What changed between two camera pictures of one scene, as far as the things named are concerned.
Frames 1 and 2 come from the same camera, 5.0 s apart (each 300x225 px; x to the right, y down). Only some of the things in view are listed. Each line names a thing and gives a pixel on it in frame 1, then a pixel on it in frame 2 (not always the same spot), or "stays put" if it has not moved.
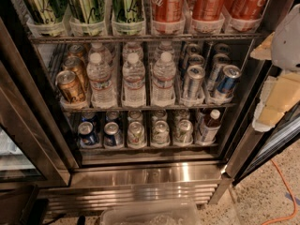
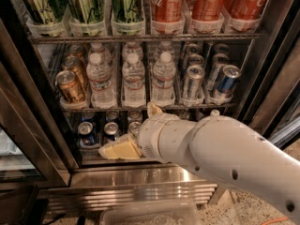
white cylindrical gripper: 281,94 → 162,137
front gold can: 67,82 stays put
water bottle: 133,78 stays put
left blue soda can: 86,133 stays put
